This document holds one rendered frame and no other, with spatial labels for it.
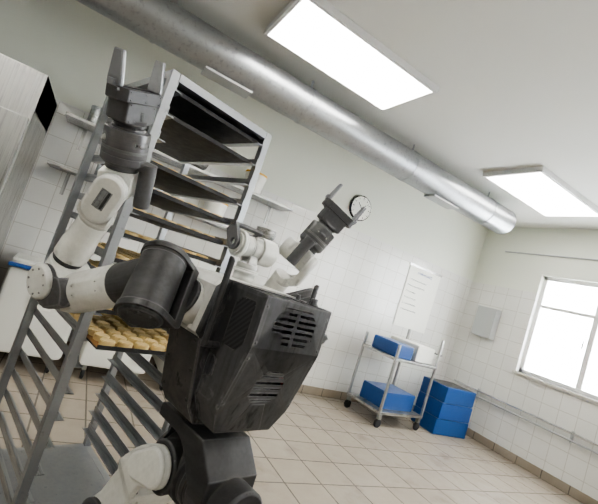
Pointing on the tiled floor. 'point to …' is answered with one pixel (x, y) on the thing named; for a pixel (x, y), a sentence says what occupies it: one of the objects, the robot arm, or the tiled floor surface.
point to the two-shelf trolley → (389, 385)
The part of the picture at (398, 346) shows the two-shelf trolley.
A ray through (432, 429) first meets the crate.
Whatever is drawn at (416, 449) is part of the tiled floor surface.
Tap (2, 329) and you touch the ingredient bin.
